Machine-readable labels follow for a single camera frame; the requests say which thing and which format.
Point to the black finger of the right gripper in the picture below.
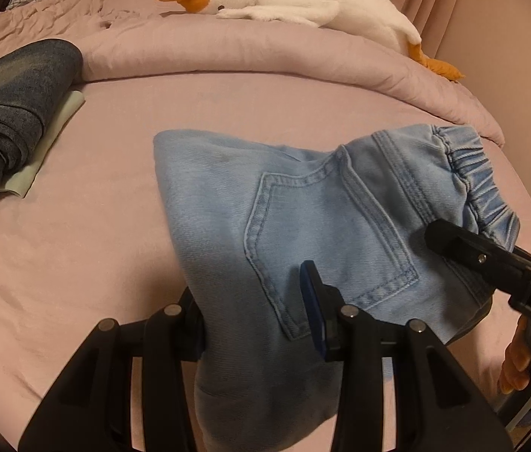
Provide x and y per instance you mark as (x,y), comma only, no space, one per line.
(508,271)

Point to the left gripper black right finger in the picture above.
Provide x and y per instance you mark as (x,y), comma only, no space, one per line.
(436,405)

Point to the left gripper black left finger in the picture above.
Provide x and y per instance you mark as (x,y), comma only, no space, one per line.
(88,407)

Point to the light blue denim pants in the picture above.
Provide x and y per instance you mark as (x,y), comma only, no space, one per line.
(244,216)

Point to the person's right hand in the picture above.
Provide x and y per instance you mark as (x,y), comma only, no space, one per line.
(515,370)

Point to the pale green folded cloth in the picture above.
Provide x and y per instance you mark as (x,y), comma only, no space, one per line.
(20,183)

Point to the dark blue folded jeans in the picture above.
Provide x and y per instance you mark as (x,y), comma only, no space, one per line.
(33,81)

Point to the white goose plush toy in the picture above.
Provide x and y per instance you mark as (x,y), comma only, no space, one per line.
(377,20)

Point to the pink quilted comforter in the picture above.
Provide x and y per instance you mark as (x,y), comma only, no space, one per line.
(122,39)

